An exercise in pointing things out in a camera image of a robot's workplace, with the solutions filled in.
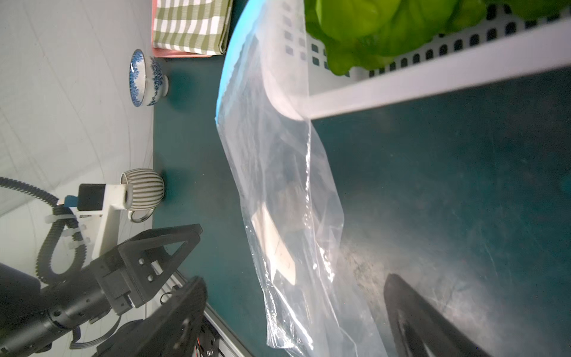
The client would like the white plastic basket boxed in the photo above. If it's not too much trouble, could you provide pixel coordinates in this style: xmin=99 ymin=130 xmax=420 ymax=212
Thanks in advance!
xmin=257 ymin=1 xmax=570 ymax=120

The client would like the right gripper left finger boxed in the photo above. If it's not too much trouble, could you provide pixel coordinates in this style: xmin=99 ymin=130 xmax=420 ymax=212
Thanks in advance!
xmin=95 ymin=276 xmax=208 ymax=356

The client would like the striped ceramic mug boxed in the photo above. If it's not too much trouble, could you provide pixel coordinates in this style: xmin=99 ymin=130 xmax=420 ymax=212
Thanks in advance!
xmin=120 ymin=168 xmax=165 ymax=223

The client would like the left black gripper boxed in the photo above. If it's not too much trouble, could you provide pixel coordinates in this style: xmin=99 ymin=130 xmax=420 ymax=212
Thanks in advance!
xmin=26 ymin=224 xmax=203 ymax=344

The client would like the left black corrugated cable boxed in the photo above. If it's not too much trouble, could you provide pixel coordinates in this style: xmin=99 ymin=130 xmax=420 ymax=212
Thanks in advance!
xmin=0 ymin=176 xmax=88 ymax=286

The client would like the chinese cabbage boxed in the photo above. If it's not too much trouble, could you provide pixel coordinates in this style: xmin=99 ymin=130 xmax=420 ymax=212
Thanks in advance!
xmin=314 ymin=0 xmax=487 ymax=58
xmin=304 ymin=1 xmax=400 ymax=76
xmin=485 ymin=0 xmax=570 ymax=20

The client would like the blue white porcelain bowl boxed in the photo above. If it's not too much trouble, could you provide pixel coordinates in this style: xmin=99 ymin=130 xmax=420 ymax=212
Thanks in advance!
xmin=129 ymin=49 xmax=170 ymax=107

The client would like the green checkered cloth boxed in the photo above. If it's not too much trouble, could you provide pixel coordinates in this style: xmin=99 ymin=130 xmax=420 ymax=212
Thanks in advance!
xmin=151 ymin=0 xmax=233 ymax=58

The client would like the clear blue zipper bag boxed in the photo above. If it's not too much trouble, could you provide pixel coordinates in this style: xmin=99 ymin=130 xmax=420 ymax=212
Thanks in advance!
xmin=215 ymin=1 xmax=387 ymax=356

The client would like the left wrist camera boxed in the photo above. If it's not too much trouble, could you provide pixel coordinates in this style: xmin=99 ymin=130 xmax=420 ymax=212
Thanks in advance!
xmin=58 ymin=184 xmax=130 ymax=260

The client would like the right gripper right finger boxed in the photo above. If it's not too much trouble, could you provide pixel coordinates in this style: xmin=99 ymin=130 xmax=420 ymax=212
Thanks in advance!
xmin=384 ymin=274 xmax=489 ymax=356

